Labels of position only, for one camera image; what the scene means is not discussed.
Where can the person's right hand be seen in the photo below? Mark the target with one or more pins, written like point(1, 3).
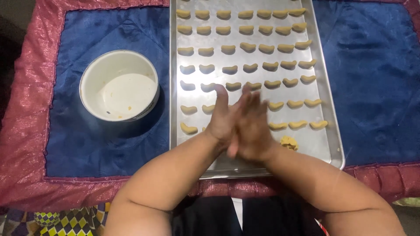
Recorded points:
point(254, 137)

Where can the person's left hand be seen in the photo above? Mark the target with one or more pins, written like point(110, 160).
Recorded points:
point(220, 123)

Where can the person's left fingers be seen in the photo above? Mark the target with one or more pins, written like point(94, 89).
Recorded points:
point(223, 98)

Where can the person's right fingers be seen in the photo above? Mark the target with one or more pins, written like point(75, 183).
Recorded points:
point(254, 105)

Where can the small lump of dough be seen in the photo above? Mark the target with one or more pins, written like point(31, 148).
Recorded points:
point(289, 143)

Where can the rows of crescent dough pieces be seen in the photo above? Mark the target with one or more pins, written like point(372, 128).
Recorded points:
point(266, 48)

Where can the silver metal baking tray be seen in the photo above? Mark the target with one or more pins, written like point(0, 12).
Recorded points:
point(315, 137)

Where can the white round bowl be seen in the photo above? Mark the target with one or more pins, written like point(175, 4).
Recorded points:
point(119, 88)

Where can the blue and pink quilted cloth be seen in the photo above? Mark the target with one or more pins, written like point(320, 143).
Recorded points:
point(370, 82)

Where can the person's black garment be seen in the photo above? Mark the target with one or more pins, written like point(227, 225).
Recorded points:
point(210, 216)

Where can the light green fabric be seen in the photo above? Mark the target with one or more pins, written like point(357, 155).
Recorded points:
point(408, 201)

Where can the checkered multicolour fabric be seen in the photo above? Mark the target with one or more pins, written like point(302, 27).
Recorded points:
point(65, 221)

